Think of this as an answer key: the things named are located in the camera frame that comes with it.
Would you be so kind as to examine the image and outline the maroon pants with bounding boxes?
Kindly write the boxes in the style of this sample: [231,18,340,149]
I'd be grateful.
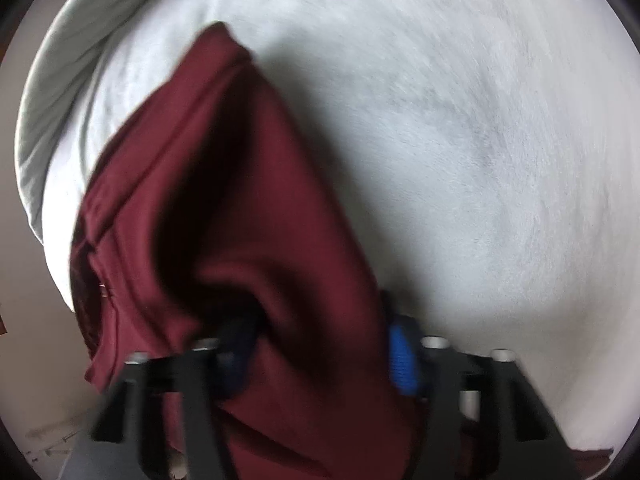
[70,24,416,479]

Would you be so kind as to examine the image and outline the white fleece bed sheet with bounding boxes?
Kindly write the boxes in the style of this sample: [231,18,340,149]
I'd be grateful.
[40,0,639,478]

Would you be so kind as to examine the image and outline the grey-green quilt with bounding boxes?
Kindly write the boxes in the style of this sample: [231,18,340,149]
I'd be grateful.
[14,0,148,240]

